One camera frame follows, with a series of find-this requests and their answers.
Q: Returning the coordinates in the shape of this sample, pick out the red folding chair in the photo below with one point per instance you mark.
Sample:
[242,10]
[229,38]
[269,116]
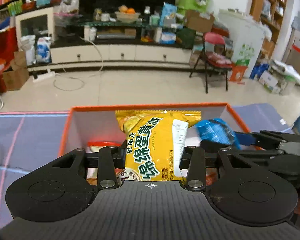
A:
[213,61]

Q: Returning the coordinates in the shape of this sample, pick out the blue white tissue pack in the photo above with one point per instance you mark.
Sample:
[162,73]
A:
[168,15]

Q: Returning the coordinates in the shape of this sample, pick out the blue oreo packet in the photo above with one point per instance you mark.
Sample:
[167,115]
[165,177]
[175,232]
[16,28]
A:
[211,135]

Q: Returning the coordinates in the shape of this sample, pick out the white tv stand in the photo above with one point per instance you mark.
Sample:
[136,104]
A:
[116,52]

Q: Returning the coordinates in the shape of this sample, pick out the red snack bag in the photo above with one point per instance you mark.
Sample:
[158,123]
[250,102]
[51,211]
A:
[92,158]

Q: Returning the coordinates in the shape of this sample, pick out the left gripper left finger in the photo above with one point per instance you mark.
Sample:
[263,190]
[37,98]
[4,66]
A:
[109,158]

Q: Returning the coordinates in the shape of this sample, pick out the wooden shelf unit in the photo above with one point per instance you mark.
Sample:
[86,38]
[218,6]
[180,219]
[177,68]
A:
[270,13]

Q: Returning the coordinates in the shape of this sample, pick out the yellow custard pie packet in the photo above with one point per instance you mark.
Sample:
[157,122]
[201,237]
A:
[155,141]

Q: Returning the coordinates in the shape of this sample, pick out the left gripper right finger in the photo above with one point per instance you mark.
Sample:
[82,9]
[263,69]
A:
[196,172]

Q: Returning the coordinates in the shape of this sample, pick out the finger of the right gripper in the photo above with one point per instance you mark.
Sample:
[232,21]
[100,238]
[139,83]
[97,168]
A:
[265,139]

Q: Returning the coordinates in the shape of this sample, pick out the white power strip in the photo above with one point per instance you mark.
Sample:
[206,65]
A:
[43,77]

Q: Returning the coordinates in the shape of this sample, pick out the fruit bowl with oranges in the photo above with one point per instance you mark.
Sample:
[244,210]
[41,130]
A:
[127,15]

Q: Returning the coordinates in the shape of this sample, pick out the orange storage box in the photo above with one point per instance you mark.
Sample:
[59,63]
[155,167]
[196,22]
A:
[99,123]

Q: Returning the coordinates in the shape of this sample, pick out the cardboard box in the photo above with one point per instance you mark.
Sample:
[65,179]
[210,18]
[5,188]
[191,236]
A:
[199,21]

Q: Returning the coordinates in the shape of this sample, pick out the white cabinet with glass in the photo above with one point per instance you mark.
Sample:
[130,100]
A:
[39,21]

